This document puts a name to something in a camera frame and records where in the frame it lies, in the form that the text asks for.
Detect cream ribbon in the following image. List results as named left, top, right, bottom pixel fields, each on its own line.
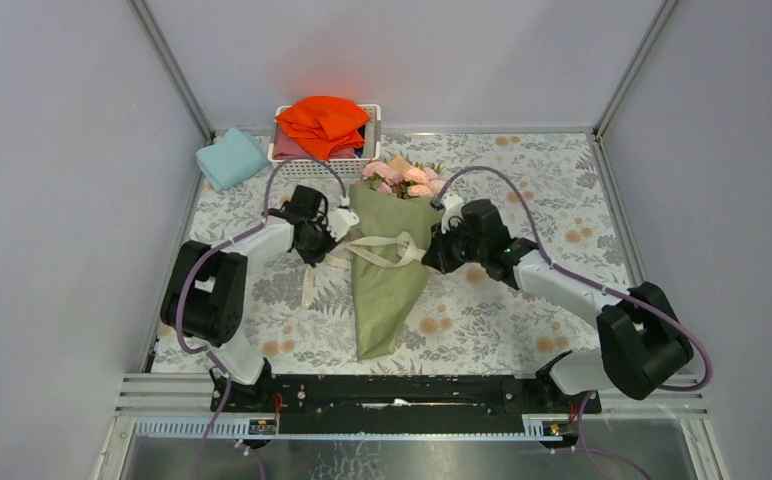
left=322, top=232, right=426, bottom=271

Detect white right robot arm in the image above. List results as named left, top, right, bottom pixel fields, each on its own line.
left=422, top=194, right=694, bottom=400

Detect pink cloth in basket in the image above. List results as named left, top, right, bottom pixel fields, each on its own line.
left=272, top=130, right=357, bottom=160

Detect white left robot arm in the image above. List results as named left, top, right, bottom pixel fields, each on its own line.
left=160, top=185, right=359, bottom=386

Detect orange cloth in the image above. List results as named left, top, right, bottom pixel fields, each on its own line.
left=275, top=96, right=370, bottom=161

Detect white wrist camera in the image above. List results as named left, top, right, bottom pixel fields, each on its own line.
left=327, top=207, right=360, bottom=243
left=439, top=193, right=464, bottom=234

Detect green and orange wrapping paper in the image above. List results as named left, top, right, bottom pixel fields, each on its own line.
left=348, top=155, right=443, bottom=360

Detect white plastic basket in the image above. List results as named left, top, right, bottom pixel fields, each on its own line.
left=267, top=104, right=382, bottom=179

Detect light blue folded towel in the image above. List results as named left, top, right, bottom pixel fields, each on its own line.
left=196, top=128, right=269, bottom=191

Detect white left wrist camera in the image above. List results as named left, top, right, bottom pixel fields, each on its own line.
left=327, top=207, right=360, bottom=243

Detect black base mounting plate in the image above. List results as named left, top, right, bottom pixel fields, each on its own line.
left=210, top=374, right=602, bottom=435

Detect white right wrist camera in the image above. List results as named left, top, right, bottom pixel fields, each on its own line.
left=439, top=193, right=464, bottom=234

